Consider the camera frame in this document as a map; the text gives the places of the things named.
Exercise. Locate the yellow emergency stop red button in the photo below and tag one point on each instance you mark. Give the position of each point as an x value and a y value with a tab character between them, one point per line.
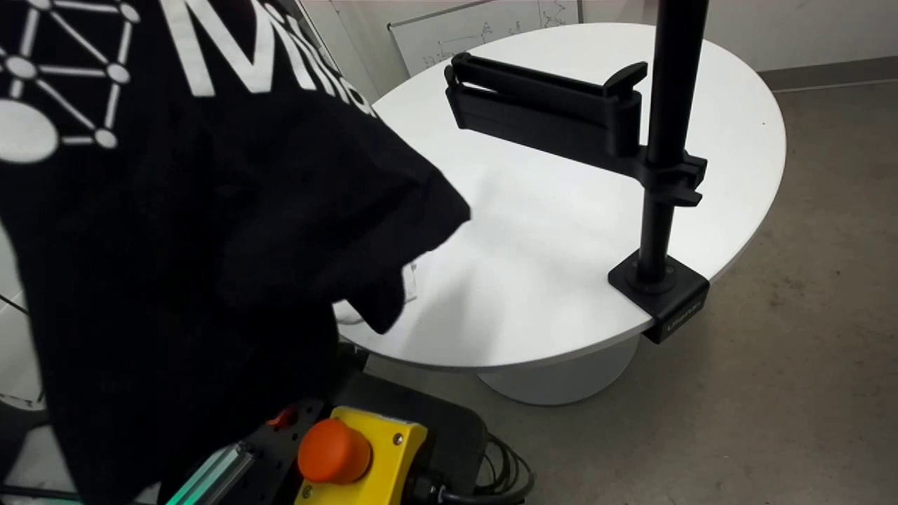
393	451

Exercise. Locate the black t-shirt with white print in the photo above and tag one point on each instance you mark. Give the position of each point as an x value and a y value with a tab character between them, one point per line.
187	282

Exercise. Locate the silver aluminium extrusion bar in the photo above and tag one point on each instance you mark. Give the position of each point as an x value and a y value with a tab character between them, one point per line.
215	473

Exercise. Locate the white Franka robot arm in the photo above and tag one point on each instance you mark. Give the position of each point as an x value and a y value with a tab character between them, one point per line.
37	465

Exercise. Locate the black pole frame with clamp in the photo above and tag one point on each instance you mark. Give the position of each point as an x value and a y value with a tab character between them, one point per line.
670	93

